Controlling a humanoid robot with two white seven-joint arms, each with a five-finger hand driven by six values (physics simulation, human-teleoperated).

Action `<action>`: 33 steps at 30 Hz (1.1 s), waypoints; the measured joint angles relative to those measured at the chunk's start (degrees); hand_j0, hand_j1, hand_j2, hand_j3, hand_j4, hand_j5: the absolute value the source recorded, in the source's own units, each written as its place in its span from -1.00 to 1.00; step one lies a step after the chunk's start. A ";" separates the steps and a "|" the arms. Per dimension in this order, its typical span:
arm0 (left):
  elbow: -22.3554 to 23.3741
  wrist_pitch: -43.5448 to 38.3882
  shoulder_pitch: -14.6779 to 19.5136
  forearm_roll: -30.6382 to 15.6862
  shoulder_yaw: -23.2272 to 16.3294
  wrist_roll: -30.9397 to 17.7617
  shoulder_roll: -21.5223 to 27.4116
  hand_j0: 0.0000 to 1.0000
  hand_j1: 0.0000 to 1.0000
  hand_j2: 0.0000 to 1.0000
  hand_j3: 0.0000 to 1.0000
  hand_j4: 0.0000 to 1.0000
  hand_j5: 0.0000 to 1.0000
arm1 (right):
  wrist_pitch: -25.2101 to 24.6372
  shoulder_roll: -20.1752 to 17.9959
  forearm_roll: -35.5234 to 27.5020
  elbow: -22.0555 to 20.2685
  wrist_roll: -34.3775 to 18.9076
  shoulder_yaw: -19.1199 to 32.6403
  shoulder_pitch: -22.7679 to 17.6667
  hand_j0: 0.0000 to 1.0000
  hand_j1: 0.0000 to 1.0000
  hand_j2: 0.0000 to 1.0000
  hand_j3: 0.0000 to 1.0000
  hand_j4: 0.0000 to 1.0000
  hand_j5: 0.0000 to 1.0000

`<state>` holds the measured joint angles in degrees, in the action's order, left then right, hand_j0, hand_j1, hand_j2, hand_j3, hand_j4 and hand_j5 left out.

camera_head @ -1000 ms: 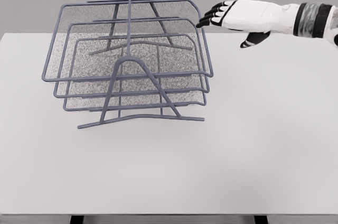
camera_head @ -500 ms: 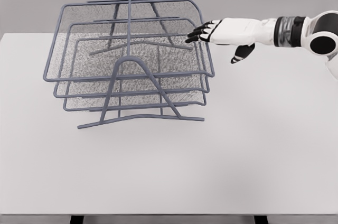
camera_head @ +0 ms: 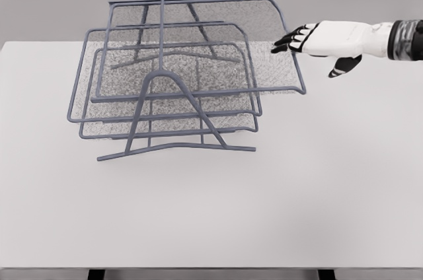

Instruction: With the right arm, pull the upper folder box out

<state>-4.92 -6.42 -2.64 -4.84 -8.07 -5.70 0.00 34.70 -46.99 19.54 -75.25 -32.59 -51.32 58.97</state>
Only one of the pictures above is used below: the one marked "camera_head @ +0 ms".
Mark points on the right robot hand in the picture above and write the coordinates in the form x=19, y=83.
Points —
x=333, y=39

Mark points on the large grey mesh file tray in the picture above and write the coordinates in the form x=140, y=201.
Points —
x=274, y=75

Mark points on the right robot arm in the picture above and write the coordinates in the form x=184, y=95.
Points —
x=396, y=40

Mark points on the small grey mesh file tray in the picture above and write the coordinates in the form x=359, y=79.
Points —
x=172, y=126

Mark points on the medium grey mesh file tray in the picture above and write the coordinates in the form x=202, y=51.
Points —
x=96, y=39

